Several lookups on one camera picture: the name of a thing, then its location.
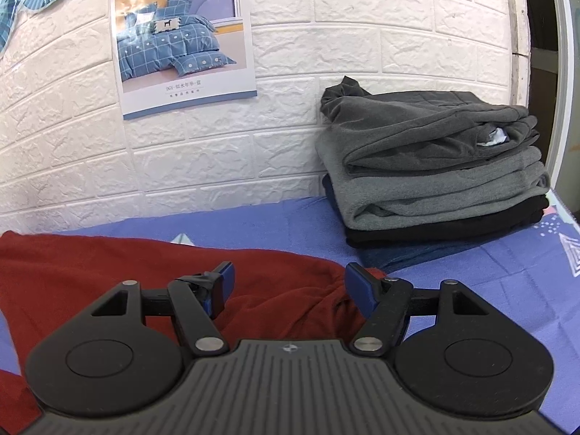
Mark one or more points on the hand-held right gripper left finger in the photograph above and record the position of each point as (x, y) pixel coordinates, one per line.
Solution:
(225, 283)

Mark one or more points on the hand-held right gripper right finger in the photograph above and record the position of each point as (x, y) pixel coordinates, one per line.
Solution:
(360, 288)

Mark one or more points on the red pants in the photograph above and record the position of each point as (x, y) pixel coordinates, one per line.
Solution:
(104, 276)

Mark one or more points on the navy blue folded pants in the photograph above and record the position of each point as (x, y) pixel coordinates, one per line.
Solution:
(394, 253)

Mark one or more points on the black folded pants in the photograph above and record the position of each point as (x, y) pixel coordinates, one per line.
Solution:
(444, 226)

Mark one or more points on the light grey folded pants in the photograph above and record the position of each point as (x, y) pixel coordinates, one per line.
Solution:
(408, 190)

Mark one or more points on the dark grey folded pants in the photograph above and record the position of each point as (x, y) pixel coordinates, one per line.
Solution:
(421, 118)

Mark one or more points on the blue patterned bed sheet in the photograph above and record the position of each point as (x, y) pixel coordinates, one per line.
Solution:
(512, 290)

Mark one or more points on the bedding wall poster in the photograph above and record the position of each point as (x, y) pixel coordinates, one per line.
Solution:
(181, 31)

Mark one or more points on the white door frame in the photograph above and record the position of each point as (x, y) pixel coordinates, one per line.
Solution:
(564, 77)

